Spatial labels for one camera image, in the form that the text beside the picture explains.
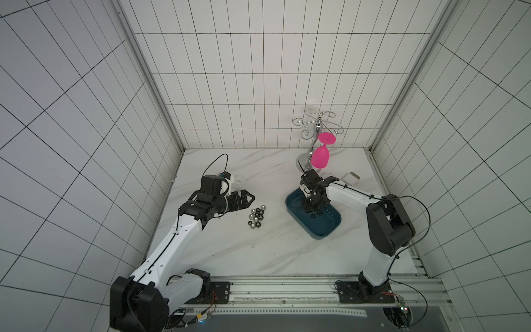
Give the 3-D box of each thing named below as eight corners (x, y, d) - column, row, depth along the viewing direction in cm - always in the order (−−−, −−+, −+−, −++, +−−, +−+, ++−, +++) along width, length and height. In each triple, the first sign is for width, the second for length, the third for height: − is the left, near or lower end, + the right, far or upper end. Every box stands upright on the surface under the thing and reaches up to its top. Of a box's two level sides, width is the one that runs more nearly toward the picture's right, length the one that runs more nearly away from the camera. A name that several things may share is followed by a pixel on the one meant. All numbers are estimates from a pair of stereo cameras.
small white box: (351, 187, 105) (352, 185, 104) (341, 179, 109) (342, 177, 107) (359, 180, 108) (361, 177, 107) (349, 172, 112) (350, 170, 110)
